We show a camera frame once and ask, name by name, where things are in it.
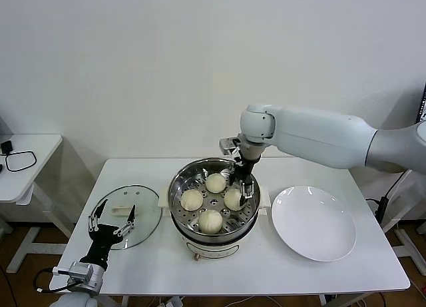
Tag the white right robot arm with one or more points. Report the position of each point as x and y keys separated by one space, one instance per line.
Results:
x=316 y=134

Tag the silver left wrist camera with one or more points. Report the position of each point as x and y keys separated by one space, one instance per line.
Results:
x=80 y=272

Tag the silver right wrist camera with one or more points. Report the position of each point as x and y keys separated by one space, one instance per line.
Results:
x=229 y=146

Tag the round glass pot lid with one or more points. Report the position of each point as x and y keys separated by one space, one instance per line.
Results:
x=149 y=200

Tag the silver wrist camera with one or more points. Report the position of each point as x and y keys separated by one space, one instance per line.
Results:
x=80 y=272
x=229 y=146

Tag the black hanging power adapter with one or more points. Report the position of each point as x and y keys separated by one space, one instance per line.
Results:
x=382 y=208

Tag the white electric cooking pot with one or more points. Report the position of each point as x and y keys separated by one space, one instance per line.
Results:
x=213 y=248

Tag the white laptop side table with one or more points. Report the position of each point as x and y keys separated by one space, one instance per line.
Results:
x=407 y=240

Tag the white steamed baozi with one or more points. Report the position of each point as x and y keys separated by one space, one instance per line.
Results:
x=191 y=200
x=233 y=200
x=215 y=183
x=210 y=221

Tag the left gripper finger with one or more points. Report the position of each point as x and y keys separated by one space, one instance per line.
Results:
x=131 y=215
x=100 y=212

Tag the perforated steel steamer basket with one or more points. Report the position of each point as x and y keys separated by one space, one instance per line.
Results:
x=186 y=174

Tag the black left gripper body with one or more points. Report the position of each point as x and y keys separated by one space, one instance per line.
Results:
x=101 y=237

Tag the white round plate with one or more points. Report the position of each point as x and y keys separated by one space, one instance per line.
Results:
x=313 y=223

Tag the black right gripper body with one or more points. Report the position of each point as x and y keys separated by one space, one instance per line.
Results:
x=243 y=172

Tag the small black adapter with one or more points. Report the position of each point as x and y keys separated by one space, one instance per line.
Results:
x=6 y=148

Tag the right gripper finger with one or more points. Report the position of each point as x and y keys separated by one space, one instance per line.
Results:
x=246 y=195
x=231 y=175

